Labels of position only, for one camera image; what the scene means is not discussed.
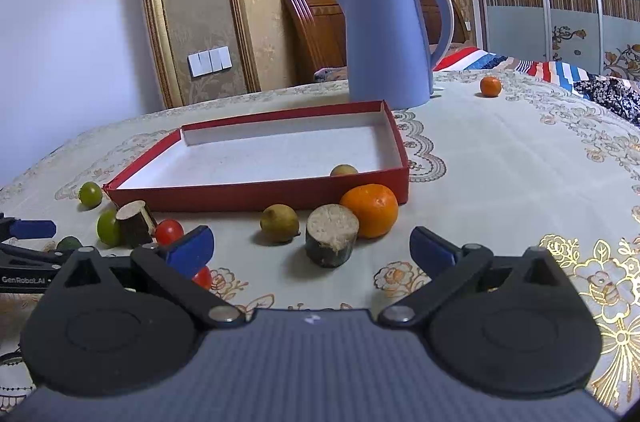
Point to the small orange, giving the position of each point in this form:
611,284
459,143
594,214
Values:
490,86

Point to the red cherry tomato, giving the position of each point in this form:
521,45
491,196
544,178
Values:
204,278
169,232

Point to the yellow-green lemon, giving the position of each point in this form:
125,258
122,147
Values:
344,170

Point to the floral pillow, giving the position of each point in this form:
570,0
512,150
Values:
330,75

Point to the white wall light switch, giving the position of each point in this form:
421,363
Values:
210,61

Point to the large orange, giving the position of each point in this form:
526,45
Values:
370,209

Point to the embroidered cream tablecloth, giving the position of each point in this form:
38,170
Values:
500,162

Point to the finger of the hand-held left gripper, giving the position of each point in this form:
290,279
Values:
32,228
30,252

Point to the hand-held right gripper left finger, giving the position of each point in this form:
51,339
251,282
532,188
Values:
192,249

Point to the wooden bed headboard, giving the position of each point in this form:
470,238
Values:
310,32

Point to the dark floral cloth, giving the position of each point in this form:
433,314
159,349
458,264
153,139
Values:
612,97

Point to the striped bed blanket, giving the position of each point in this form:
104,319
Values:
540,70

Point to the green cherry tomato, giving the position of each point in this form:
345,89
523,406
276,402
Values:
90,194
107,228

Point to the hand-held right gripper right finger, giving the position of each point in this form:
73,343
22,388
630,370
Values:
430,249

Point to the red cardboard box tray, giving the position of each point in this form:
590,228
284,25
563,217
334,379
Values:
225,197

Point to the blue electric kettle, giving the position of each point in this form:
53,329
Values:
385,42

